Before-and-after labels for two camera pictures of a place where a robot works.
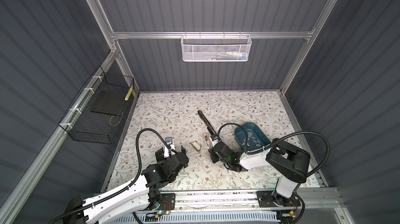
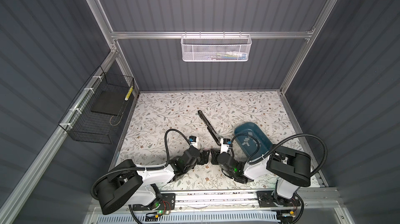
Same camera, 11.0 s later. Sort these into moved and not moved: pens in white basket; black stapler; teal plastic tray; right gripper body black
Moved: right gripper body black
Not moved: pens in white basket; black stapler; teal plastic tray
